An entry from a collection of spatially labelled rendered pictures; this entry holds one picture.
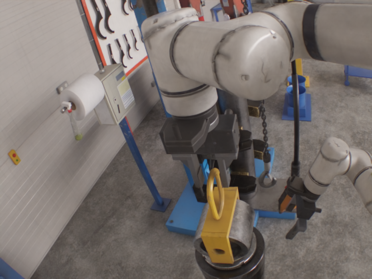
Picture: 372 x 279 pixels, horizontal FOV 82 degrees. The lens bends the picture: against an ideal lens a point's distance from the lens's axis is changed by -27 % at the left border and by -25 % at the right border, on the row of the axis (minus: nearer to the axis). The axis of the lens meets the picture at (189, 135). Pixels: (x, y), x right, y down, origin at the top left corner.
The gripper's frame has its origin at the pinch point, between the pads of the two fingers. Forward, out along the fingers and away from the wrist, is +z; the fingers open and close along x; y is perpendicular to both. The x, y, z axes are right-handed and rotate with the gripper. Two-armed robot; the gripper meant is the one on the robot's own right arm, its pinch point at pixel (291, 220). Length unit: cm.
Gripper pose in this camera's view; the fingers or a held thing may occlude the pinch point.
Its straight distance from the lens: 96.6
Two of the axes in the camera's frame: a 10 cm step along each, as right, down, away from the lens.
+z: -1.9, 8.0, 5.6
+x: 2.2, -5.2, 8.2
